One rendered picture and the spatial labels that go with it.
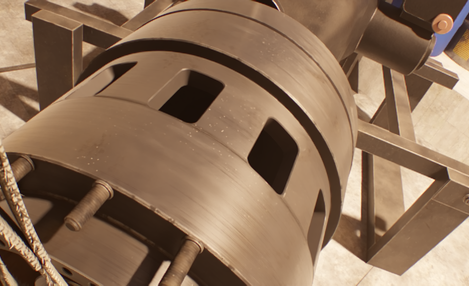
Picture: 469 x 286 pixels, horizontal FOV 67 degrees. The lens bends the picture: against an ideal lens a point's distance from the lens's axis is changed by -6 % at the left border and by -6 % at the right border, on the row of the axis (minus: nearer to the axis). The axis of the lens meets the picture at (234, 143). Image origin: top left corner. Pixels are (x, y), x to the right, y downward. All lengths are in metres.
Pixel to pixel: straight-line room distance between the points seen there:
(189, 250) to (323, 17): 0.89
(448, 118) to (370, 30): 1.44
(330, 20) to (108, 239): 0.91
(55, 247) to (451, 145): 2.81
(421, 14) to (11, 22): 2.48
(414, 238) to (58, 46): 1.68
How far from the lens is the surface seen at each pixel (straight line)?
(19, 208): 0.20
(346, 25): 1.18
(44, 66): 1.72
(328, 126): 0.58
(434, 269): 2.18
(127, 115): 0.43
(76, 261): 0.37
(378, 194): 2.15
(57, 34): 1.59
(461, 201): 1.62
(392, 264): 1.93
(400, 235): 1.76
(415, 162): 1.56
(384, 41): 1.65
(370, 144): 1.49
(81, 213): 0.34
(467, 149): 2.97
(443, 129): 2.97
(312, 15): 1.12
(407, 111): 1.78
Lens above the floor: 1.38
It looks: 41 degrees down
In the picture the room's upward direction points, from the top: 20 degrees clockwise
